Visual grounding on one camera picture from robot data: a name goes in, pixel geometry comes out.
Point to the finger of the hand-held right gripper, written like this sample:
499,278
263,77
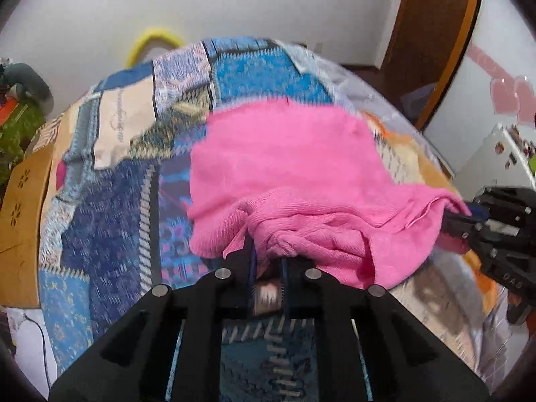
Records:
485,251
502,205

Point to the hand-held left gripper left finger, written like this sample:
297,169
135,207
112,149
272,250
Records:
250,276

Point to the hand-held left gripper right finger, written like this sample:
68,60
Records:
285,280

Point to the pink knit sweater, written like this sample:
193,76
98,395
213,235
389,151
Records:
293,155

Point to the white cabinet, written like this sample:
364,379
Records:
490,155

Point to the yellow fleece blanket orange trim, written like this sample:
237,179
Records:
418,167

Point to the blue patterned patchwork bedspread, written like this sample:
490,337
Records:
113,226

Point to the wood framed wardrobe door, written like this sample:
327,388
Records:
494,21

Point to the wooden door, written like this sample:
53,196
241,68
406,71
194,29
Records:
423,16

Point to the white cloth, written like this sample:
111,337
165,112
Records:
25,343

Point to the wooden headboard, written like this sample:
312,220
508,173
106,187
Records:
21,217

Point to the yellow hoop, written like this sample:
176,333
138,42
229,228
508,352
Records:
140,42

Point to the green bag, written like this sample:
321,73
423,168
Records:
19,138

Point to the orange box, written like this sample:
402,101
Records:
7,112

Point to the grey green plush toy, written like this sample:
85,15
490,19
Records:
29,83

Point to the pink heart wall stickers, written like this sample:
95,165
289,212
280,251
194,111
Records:
506,92

